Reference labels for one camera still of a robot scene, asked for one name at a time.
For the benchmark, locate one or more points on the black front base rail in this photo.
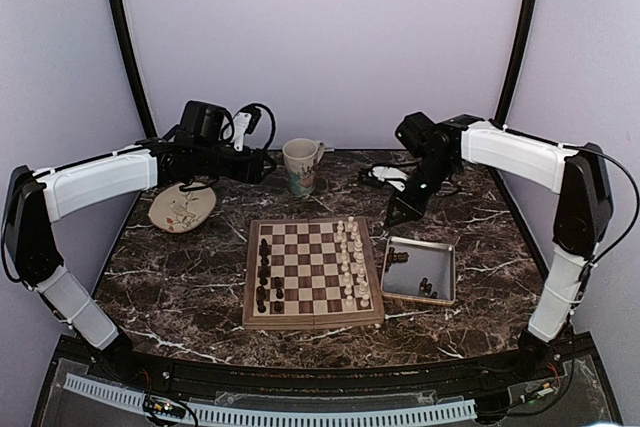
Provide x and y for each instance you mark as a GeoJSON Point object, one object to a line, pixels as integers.
{"type": "Point", "coordinates": [449, 377]}

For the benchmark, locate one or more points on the white chess queen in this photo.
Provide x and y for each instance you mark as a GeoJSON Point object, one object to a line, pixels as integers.
{"type": "Point", "coordinates": [361, 274]}

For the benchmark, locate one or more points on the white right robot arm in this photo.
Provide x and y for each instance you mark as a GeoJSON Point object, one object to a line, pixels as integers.
{"type": "Point", "coordinates": [576, 175]}

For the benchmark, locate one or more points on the white chess rook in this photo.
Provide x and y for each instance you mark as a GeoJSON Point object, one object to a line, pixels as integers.
{"type": "Point", "coordinates": [365, 301]}
{"type": "Point", "coordinates": [350, 224]}

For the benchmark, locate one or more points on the wooden chess board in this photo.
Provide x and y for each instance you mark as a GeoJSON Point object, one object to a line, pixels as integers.
{"type": "Point", "coordinates": [315, 259]}

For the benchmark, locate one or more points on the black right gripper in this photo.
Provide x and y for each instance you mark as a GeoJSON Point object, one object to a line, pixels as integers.
{"type": "Point", "coordinates": [411, 210]}

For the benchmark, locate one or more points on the black corner post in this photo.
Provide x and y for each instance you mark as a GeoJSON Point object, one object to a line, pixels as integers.
{"type": "Point", "coordinates": [131, 67]}
{"type": "Point", "coordinates": [516, 58]}

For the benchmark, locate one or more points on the white chess rook far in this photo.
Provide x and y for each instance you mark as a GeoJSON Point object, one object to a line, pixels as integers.
{"type": "Point", "coordinates": [350, 224]}

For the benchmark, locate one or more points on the dark chess piece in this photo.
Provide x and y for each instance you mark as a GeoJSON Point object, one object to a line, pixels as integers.
{"type": "Point", "coordinates": [264, 274]}
{"type": "Point", "coordinates": [261, 293]}
{"type": "Point", "coordinates": [264, 261]}
{"type": "Point", "coordinates": [264, 248]}

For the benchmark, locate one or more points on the bird painted ceramic plate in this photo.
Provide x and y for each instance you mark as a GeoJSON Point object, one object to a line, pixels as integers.
{"type": "Point", "coordinates": [176, 211]}

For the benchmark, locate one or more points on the white chess king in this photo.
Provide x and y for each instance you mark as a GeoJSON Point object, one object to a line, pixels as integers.
{"type": "Point", "coordinates": [358, 252]}

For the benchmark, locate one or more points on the black right corner post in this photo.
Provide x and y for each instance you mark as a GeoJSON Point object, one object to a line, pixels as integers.
{"type": "Point", "coordinates": [516, 58]}

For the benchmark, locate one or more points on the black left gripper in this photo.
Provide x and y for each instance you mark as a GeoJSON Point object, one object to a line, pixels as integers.
{"type": "Point", "coordinates": [249, 170]}

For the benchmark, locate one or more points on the brown chess knight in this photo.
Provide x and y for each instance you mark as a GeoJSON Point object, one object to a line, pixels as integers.
{"type": "Point", "coordinates": [400, 257]}

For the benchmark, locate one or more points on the white slotted cable duct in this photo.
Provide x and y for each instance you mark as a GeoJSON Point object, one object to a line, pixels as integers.
{"type": "Point", "coordinates": [234, 409]}

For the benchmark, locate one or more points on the coral painted ceramic mug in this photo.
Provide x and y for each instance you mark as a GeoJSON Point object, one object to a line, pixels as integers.
{"type": "Point", "coordinates": [301, 159]}

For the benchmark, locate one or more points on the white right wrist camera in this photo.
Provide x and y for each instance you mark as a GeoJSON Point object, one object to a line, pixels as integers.
{"type": "Point", "coordinates": [380, 175]}

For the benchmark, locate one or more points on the metal tray with wooden rim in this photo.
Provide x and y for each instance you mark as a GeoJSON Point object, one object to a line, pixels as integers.
{"type": "Point", "coordinates": [436, 261]}

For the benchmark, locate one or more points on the black left corner post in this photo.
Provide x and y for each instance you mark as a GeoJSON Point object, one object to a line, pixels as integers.
{"type": "Point", "coordinates": [131, 67]}

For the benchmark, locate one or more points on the white chess rook near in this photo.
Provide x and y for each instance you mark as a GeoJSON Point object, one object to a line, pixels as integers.
{"type": "Point", "coordinates": [365, 301]}

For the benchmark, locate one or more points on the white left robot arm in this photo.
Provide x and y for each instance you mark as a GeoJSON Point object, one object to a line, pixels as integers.
{"type": "Point", "coordinates": [38, 203]}

